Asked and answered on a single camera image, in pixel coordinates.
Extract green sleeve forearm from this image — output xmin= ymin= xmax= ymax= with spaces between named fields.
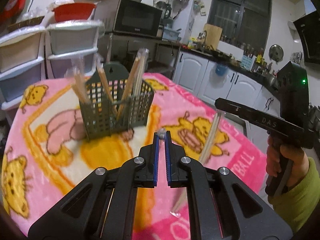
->
xmin=268 ymin=157 xmax=319 ymax=233

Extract white kitchen cabinets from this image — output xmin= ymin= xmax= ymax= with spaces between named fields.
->
xmin=172 ymin=51 xmax=281 ymax=145

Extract pink cartoon blanket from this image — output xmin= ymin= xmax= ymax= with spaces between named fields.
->
xmin=1 ymin=74 xmax=266 ymax=239

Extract green plastic utensil basket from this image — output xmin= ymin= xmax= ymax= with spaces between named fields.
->
xmin=80 ymin=62 xmax=154 ymax=140

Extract wooden cutting board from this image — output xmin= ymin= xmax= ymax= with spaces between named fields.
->
xmin=203 ymin=23 xmax=222 ymax=50

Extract dark window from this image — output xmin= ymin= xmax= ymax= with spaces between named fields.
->
xmin=207 ymin=0 xmax=272 ymax=51

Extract metal shelf rack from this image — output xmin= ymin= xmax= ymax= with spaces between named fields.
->
xmin=98 ymin=33 xmax=181 ymax=79

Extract right drawer storage tower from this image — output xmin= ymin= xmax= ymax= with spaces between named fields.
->
xmin=45 ymin=20 xmax=105 ymax=79

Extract drawer storage tower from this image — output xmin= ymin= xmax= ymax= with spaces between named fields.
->
xmin=1 ymin=25 xmax=46 ymax=111
xmin=45 ymin=20 xmax=105 ymax=79

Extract left drawer storage tower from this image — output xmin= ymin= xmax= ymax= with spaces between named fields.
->
xmin=1 ymin=25 xmax=46 ymax=111

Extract black microwave oven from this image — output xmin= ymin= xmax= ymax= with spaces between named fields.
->
xmin=111 ymin=0 xmax=162 ymax=37

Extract red plastic basin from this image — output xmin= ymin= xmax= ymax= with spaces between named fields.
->
xmin=53 ymin=3 xmax=96 ymax=22

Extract wicker basket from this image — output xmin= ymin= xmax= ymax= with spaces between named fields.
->
xmin=7 ymin=16 xmax=44 ymax=33

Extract red hanging bag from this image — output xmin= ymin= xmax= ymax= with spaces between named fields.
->
xmin=1 ymin=0 xmax=26 ymax=24

